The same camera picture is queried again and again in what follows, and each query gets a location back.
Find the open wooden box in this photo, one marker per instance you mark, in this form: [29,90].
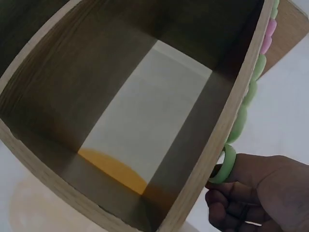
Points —
[60,79]

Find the orange round object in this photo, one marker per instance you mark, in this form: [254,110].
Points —
[118,170]

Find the row of pastel rings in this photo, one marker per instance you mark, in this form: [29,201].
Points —
[256,72]

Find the person's right hand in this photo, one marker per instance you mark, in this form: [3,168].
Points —
[272,193]

